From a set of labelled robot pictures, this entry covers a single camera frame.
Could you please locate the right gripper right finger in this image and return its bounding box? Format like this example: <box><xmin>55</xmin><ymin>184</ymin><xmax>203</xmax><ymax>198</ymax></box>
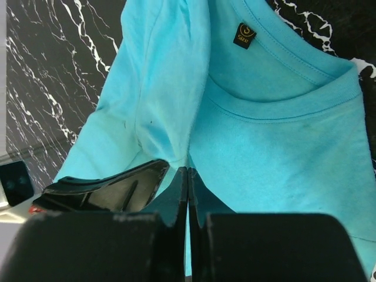
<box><xmin>187</xmin><ymin>169</ymin><xmax>367</xmax><ymax>281</ymax></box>

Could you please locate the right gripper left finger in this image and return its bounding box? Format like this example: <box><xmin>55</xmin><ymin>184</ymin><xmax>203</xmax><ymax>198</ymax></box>
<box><xmin>1</xmin><ymin>167</ymin><xmax>187</xmax><ymax>281</ymax></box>

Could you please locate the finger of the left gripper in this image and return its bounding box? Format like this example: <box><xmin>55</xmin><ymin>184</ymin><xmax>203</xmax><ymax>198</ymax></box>
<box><xmin>31</xmin><ymin>159</ymin><xmax>169</xmax><ymax>212</ymax></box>

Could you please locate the cyan t shirt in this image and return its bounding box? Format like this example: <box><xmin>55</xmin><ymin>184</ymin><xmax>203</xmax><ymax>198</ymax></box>
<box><xmin>56</xmin><ymin>1</ymin><xmax>375</xmax><ymax>274</ymax></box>

